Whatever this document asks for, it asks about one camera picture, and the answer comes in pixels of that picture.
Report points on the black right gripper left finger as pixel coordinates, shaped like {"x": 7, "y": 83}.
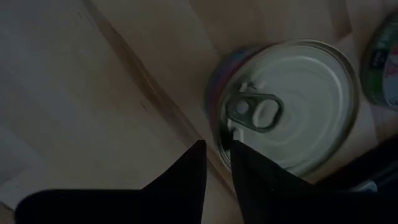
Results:
{"x": 140, "y": 208}

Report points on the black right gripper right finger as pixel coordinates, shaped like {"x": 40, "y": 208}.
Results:
{"x": 295, "y": 208}

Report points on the blue red salmon can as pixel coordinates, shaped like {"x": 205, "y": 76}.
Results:
{"x": 304, "y": 93}

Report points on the green white tuna can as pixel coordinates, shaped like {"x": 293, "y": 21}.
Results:
{"x": 384, "y": 68}

